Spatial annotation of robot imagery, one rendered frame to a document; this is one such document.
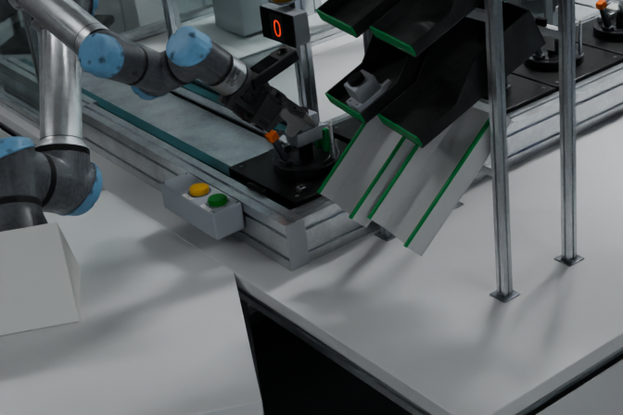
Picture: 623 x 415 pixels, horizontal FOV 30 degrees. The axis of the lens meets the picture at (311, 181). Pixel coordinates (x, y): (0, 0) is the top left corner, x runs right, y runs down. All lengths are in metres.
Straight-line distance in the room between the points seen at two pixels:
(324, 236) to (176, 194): 0.33
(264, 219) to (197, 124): 0.61
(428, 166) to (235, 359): 0.48
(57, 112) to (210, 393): 0.74
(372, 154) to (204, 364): 0.51
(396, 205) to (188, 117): 0.91
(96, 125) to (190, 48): 0.75
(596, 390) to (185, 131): 1.23
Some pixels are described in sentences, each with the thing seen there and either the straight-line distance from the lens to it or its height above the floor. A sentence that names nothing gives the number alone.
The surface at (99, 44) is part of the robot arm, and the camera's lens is 2.13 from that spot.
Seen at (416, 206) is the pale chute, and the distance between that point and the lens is 2.07.
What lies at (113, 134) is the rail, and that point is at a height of 0.95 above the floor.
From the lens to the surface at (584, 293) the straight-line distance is 2.14.
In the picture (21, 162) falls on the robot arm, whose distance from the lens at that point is 2.29.
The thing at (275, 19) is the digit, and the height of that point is 1.22.
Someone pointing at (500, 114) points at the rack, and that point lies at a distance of 1.96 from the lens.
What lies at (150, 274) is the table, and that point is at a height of 0.86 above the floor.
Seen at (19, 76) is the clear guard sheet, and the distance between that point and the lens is 3.16.
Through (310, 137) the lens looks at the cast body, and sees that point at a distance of 2.37.
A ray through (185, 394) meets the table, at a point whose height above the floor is 0.86.
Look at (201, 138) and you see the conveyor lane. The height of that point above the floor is 0.92.
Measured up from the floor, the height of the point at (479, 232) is 0.86.
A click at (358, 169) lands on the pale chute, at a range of 2.20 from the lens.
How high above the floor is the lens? 2.01
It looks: 26 degrees down
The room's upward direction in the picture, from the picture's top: 7 degrees counter-clockwise
